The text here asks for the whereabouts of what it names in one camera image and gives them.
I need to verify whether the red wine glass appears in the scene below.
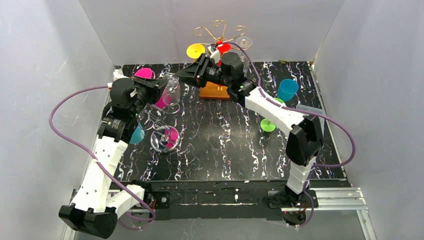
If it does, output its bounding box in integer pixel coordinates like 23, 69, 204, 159
216, 43, 232, 55

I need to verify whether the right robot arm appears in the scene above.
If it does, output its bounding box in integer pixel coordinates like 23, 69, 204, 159
176, 52, 323, 206

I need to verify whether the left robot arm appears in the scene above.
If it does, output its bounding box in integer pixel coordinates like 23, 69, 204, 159
58, 77, 168, 239

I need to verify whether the pink wine glass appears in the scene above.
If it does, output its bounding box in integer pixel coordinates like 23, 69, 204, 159
134, 67, 168, 110

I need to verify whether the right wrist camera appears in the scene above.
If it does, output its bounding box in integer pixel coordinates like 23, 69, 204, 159
207, 44, 221, 66

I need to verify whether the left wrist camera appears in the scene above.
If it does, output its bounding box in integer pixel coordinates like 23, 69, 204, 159
112, 69, 128, 81

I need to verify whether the blue wine glass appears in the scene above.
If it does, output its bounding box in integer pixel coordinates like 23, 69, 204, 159
277, 79, 299, 102

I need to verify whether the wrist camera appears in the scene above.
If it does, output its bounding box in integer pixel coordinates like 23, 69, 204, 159
207, 44, 221, 66
112, 69, 128, 81

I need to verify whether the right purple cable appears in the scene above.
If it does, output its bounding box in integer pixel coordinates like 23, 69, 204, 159
218, 42, 357, 229

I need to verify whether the silver wire glass rack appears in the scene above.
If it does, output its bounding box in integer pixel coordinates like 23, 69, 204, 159
148, 102, 181, 154

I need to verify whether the teal wine glass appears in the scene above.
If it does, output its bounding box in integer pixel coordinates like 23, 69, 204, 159
129, 123, 145, 145

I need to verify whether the clear wine glass on gold rack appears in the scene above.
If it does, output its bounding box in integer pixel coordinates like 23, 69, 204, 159
235, 36, 253, 62

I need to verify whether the orange yellow wine glass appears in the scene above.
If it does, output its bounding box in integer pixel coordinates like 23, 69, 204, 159
186, 43, 206, 60

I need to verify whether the clear plastic screw box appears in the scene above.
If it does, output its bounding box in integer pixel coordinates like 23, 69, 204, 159
296, 104, 326, 134

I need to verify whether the clear ribbed wine glass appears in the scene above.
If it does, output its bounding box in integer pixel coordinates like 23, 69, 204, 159
163, 73, 181, 106

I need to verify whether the green wine glass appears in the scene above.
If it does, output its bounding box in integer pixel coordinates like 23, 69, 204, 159
260, 118, 277, 133

